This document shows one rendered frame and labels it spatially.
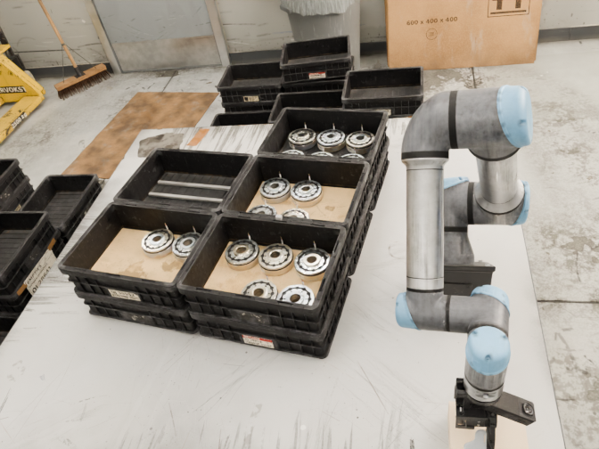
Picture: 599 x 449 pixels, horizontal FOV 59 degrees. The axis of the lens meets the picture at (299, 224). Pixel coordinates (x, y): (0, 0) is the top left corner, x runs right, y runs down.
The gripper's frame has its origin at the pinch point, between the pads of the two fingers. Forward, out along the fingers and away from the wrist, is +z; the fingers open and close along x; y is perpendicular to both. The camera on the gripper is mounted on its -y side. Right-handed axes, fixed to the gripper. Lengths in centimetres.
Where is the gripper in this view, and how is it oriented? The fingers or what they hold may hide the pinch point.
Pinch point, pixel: (486, 433)
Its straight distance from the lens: 134.5
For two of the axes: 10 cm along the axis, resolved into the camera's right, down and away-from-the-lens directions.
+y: -9.7, 0.1, 2.2
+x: -1.6, 6.9, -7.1
